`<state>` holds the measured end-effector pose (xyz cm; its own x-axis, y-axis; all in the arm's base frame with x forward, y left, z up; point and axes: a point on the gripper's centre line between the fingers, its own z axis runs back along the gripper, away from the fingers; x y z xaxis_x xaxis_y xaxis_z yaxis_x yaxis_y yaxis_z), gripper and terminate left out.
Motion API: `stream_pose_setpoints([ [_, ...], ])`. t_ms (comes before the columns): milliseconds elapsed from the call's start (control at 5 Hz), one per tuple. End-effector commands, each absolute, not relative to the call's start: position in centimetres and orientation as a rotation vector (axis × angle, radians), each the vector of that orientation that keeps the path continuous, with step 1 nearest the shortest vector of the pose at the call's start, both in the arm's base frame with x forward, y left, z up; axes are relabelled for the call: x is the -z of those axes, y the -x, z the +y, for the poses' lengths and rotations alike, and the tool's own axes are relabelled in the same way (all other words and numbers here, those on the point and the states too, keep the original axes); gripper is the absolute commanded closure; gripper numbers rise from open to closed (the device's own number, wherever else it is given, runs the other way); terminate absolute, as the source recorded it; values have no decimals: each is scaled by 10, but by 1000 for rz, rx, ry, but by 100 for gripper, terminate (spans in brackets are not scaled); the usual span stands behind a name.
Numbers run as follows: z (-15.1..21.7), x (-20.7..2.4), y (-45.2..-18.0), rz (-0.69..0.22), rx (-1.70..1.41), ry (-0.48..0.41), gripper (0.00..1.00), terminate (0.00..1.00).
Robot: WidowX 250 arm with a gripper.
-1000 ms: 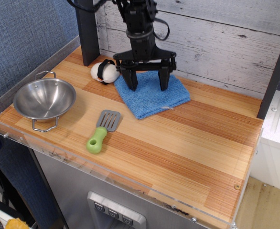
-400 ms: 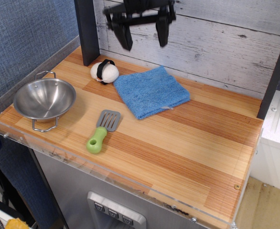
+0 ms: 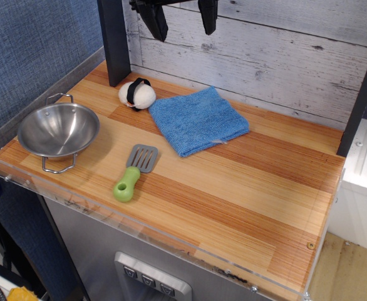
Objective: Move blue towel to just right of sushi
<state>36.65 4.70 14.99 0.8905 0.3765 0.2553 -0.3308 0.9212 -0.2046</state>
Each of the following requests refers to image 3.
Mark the steel bowl with handles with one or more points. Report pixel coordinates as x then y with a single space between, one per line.
60 129

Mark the green handled grey spatula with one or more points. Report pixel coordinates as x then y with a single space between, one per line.
140 161

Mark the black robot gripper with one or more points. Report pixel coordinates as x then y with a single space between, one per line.
154 18

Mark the blue towel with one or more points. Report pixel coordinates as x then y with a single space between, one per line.
196 122

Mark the stainless steel cabinet front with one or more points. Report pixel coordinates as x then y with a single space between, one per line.
92 245

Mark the dark grey left post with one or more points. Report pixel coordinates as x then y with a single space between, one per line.
115 43

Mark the silver dispenser button panel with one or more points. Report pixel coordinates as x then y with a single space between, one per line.
141 281

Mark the white side cabinet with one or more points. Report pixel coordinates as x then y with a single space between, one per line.
348 218

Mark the white plush sushi toy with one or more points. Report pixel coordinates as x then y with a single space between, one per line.
137 95

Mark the clear acrylic edge guard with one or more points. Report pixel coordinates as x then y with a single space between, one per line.
256 219

